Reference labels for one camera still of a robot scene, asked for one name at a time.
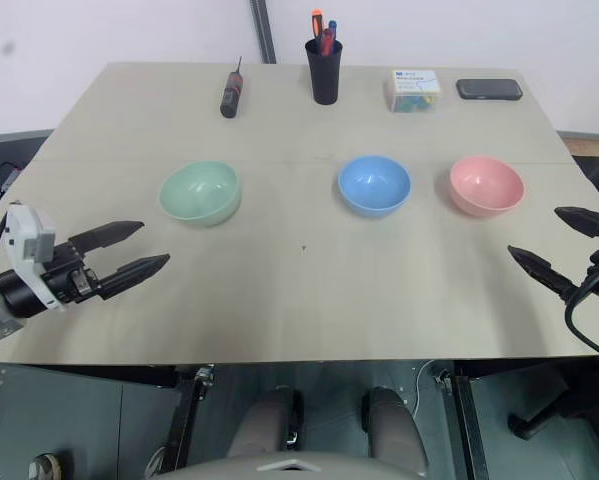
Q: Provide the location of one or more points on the black office chair base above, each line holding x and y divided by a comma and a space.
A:
544, 415

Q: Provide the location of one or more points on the beige caster wheel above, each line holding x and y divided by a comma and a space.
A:
45, 467

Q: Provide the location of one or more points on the blue pen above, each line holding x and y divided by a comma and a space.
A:
332, 30

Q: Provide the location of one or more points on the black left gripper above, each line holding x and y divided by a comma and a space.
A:
68, 272

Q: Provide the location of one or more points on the grey metal wall rail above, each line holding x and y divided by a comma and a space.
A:
263, 30

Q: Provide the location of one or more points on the brown cardboard sheet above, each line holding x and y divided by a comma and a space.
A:
591, 146

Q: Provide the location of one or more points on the black pen cup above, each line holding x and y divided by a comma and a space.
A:
325, 75

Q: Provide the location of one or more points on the black rectangular case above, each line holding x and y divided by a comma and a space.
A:
489, 90

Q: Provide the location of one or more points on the clear box of push pins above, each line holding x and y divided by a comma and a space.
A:
412, 91

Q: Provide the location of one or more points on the green plastic bowl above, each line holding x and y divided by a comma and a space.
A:
199, 192

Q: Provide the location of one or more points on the grey robot torso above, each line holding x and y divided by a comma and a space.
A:
289, 470

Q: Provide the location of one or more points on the black red screwdriver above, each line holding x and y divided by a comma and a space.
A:
230, 92

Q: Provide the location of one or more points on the blue plastic bowl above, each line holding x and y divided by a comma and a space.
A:
374, 185

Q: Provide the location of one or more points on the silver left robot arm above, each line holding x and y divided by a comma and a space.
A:
13, 296

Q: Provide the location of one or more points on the dark rounded robot leg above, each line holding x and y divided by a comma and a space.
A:
394, 427
261, 425

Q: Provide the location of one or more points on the pink-red plastic bowl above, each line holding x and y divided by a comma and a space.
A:
486, 186

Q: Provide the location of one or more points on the black table leg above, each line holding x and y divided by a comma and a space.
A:
186, 420
466, 425

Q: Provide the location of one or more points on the red pen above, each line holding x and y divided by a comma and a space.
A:
327, 42

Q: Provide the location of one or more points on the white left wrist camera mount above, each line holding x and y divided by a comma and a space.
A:
29, 235

